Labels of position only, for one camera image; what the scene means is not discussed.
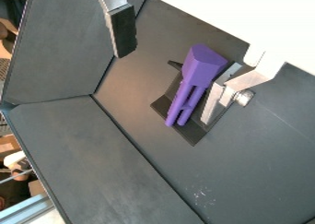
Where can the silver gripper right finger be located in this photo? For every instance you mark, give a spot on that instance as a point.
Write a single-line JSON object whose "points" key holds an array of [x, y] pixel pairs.
{"points": [[231, 87]]}

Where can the dark curved fixture stand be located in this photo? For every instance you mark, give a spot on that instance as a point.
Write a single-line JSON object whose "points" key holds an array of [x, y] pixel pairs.
{"points": [[189, 117]]}

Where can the aluminium frame rail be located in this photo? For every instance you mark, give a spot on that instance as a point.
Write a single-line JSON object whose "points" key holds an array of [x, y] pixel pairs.
{"points": [[29, 211]]}

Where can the purple three prong object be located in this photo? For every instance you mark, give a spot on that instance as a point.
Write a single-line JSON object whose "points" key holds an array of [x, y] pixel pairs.
{"points": [[203, 64]]}

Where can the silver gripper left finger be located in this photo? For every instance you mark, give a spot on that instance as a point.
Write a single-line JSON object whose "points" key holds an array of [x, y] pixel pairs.
{"points": [[119, 16]]}

